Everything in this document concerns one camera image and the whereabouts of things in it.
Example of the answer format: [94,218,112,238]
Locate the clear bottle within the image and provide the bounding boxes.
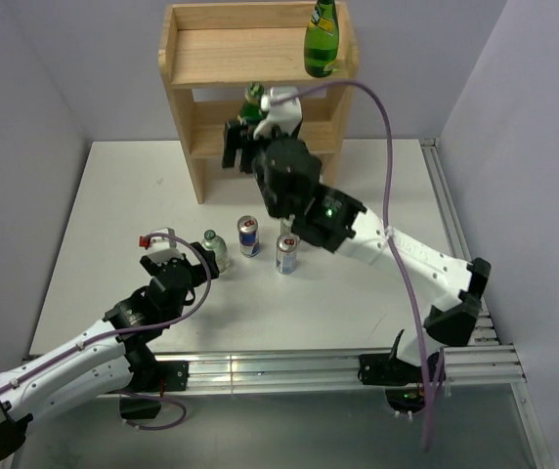
[202,230,230,274]
[280,219,292,235]

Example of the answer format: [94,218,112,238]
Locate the green bottle red label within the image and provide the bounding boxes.
[237,82,266,125]

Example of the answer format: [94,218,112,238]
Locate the silver Red Bull can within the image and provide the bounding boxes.
[276,234,298,275]

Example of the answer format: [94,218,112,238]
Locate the green bottle yellow label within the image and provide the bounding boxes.
[304,0,339,78]

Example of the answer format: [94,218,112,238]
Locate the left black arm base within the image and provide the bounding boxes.
[119,361,189,421]

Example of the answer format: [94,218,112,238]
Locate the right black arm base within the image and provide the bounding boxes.
[357,353,427,417]

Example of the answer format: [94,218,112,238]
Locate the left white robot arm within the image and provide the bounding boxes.
[0,234,219,462]

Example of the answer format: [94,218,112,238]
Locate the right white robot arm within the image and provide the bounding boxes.
[222,120,492,381]

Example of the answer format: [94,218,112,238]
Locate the wooden two-tier shelf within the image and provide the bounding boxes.
[158,1,360,204]

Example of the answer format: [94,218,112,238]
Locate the blue Red Bull can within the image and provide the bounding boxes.
[237,215,260,257]

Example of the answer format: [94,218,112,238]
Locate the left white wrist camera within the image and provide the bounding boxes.
[139,227,183,265]

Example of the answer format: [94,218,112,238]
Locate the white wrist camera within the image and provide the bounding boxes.
[253,86,303,140]
[139,227,183,265]

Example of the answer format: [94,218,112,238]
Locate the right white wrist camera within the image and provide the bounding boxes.
[253,86,303,140]

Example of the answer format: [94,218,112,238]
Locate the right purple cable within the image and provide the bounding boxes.
[272,80,447,450]

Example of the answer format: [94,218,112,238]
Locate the purple cable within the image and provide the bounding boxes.
[272,80,447,450]
[0,233,211,431]

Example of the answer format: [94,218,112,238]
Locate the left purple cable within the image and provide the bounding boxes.
[0,233,211,431]

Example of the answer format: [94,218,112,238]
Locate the aluminium frame rail right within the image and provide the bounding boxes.
[419,139,500,346]

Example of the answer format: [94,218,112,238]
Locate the aluminium frame rail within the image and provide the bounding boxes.
[419,139,500,346]
[20,344,528,397]

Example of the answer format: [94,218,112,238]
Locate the aluminium frame rail front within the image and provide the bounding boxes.
[20,344,528,397]

